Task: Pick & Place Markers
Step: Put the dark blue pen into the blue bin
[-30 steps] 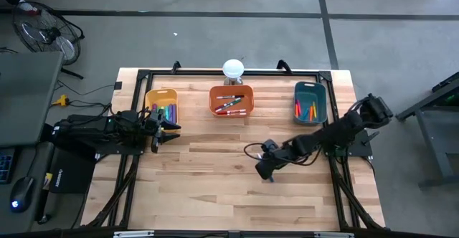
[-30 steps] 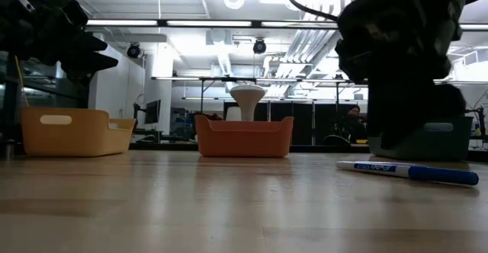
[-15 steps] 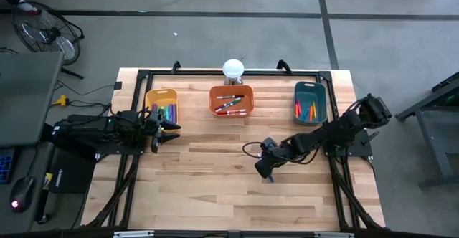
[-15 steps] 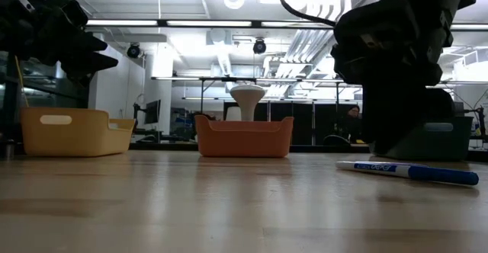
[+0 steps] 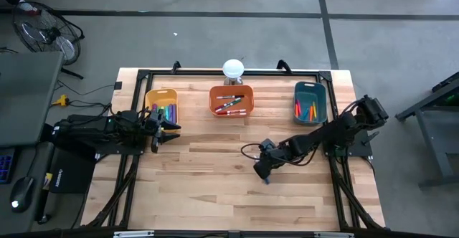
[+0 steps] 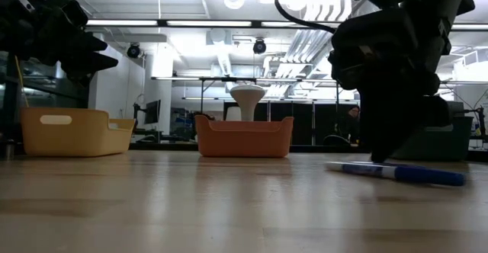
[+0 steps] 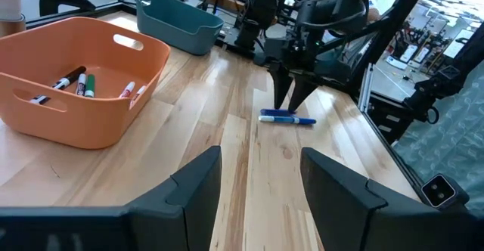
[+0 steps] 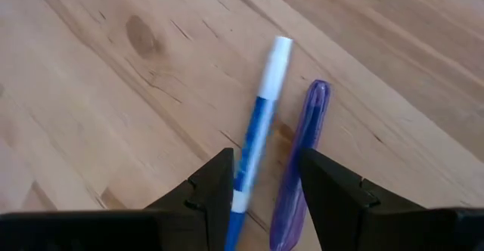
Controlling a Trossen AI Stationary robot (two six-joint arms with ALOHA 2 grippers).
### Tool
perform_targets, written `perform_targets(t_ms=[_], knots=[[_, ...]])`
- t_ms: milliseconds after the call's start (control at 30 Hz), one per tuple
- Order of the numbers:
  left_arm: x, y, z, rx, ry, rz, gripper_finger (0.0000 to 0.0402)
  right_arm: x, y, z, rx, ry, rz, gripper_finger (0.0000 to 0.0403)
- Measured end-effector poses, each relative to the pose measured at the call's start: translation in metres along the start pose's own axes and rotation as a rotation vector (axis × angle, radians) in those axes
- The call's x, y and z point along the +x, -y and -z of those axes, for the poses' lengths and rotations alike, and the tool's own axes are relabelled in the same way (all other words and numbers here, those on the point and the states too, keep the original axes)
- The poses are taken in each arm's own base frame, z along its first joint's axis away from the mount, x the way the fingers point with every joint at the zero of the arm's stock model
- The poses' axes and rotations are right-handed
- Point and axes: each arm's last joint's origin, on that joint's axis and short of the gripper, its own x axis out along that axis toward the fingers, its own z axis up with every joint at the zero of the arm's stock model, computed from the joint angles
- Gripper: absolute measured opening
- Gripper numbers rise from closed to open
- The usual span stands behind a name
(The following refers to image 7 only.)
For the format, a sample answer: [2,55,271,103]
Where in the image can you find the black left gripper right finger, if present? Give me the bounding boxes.
[300,147,484,251]

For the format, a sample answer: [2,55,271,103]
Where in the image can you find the aluminium bracket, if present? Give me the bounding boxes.
[358,62,376,113]

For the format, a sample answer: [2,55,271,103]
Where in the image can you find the blue Expo marker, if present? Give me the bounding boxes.
[258,115,318,126]

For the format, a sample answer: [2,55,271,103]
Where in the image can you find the black capped Expo marker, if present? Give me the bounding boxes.
[29,66,88,105]

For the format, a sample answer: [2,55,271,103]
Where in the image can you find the green Expo marker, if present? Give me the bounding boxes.
[83,74,96,98]

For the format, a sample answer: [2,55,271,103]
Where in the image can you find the orange plastic bin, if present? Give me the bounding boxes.
[0,16,172,150]

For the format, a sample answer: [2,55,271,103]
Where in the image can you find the violet marker pen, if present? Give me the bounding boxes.
[259,108,297,116]

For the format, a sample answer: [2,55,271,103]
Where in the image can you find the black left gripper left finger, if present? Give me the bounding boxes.
[0,145,223,251]

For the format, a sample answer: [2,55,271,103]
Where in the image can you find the small black stereo camera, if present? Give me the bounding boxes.
[420,173,470,209]

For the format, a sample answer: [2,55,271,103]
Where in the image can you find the dark teal plastic bin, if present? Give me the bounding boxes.
[135,0,225,56]

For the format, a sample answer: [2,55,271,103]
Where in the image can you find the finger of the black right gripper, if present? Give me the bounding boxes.
[287,76,319,113]
[268,61,294,110]

